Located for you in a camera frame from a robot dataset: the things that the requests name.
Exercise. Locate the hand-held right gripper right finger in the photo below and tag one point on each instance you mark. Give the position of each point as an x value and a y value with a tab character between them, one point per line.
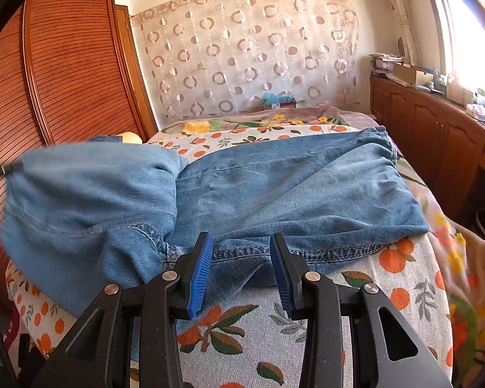
281	275

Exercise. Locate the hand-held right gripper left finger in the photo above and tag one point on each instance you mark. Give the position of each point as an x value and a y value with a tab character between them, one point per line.
200	275

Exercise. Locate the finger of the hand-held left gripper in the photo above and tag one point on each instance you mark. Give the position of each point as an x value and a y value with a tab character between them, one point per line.
2	171

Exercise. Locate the light blue denim pants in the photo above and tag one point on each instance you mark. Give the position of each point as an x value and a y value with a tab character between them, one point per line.
287	186

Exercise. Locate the darker blue denim pants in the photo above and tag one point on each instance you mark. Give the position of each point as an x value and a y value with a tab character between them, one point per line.
105	139

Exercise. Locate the orange fruit print quilt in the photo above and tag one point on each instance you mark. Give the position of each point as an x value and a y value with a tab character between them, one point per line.
347	311

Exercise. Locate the wooden louvered wardrobe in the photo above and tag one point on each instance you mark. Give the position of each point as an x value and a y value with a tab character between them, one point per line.
64	68

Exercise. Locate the floral pink blanket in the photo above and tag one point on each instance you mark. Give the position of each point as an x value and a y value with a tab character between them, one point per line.
448	226

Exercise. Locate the small box with teal bundle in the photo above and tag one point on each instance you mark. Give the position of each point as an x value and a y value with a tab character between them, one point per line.
273	98

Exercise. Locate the long wooden cabinet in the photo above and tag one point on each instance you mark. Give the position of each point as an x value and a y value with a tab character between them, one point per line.
428	129

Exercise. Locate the sheer circle pattern curtain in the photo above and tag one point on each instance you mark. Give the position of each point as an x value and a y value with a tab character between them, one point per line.
246	48

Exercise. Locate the cardboard box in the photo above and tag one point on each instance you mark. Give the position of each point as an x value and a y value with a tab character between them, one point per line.
410	74

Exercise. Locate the beige window curtain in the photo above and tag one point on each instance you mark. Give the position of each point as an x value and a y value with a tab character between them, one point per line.
396	8

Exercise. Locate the bright window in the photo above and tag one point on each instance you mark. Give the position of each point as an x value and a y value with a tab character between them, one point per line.
469	40

